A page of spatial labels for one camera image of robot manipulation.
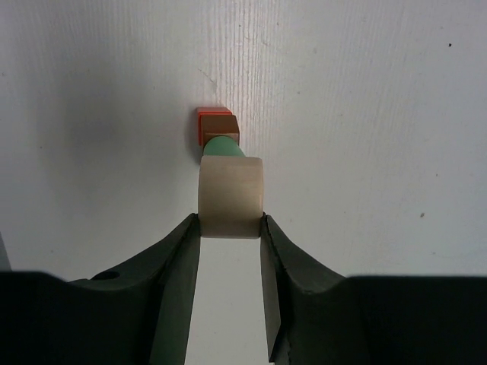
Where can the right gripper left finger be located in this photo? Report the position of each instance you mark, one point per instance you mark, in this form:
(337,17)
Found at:
(137,312)

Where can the green wood cylinder block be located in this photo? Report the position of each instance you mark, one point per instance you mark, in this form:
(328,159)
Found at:
(222,146)

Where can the brown wood block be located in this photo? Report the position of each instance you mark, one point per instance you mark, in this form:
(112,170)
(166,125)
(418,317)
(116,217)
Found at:
(211,126)

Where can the beige wood cylinder block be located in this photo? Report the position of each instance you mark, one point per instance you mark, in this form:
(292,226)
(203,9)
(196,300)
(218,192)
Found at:
(230,197)

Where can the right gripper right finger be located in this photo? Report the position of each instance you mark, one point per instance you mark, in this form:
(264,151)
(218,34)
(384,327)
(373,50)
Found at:
(316,316)

